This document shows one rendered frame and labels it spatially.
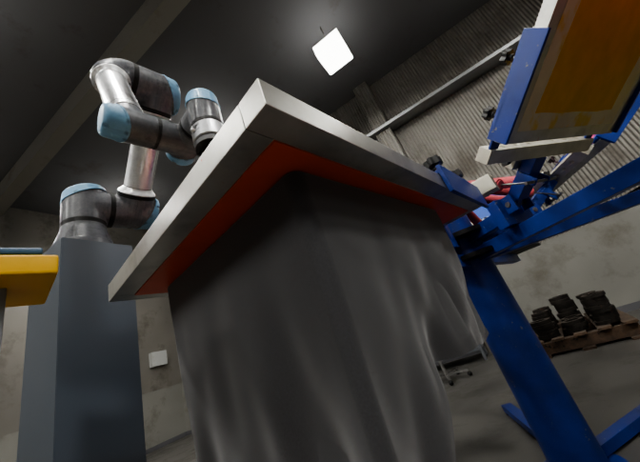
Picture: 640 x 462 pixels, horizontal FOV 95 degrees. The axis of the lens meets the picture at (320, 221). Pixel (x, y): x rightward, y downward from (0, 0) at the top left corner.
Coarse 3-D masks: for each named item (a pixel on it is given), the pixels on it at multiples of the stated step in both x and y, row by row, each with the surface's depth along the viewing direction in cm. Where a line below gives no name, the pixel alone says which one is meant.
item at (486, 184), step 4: (484, 176) 89; (488, 176) 89; (476, 180) 91; (480, 180) 90; (484, 180) 89; (488, 180) 89; (492, 180) 88; (472, 184) 91; (476, 184) 91; (480, 184) 90; (484, 184) 89; (488, 184) 88; (492, 184) 88; (496, 184) 90; (480, 188) 90; (484, 188) 89; (488, 188) 88; (492, 188) 88; (496, 188) 88; (484, 192) 89; (488, 192) 90; (492, 192) 91; (484, 196) 92
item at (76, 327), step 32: (64, 256) 76; (96, 256) 82; (128, 256) 90; (64, 288) 73; (96, 288) 79; (32, 320) 76; (64, 320) 70; (96, 320) 75; (128, 320) 81; (32, 352) 72; (64, 352) 67; (96, 352) 72; (128, 352) 78; (32, 384) 69; (64, 384) 65; (96, 384) 69; (128, 384) 74; (32, 416) 66; (64, 416) 62; (96, 416) 67; (128, 416) 71; (32, 448) 63; (64, 448) 60; (96, 448) 64; (128, 448) 69
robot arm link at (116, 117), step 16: (96, 64) 81; (112, 64) 82; (128, 64) 88; (96, 80) 80; (112, 80) 75; (128, 80) 85; (112, 96) 68; (128, 96) 70; (112, 112) 60; (128, 112) 63; (112, 128) 61; (128, 128) 62; (144, 128) 64; (160, 128) 67; (144, 144) 67
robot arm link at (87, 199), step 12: (72, 192) 90; (84, 192) 91; (96, 192) 94; (60, 204) 91; (72, 204) 89; (84, 204) 90; (96, 204) 92; (108, 204) 94; (60, 216) 88; (72, 216) 87; (96, 216) 91; (108, 216) 95
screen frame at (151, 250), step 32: (256, 96) 30; (288, 96) 32; (224, 128) 34; (256, 128) 31; (288, 128) 32; (320, 128) 34; (224, 160) 34; (352, 160) 42; (384, 160) 45; (192, 192) 38; (224, 192) 39; (448, 192) 67; (160, 224) 45; (192, 224) 44; (160, 256) 50; (128, 288) 58
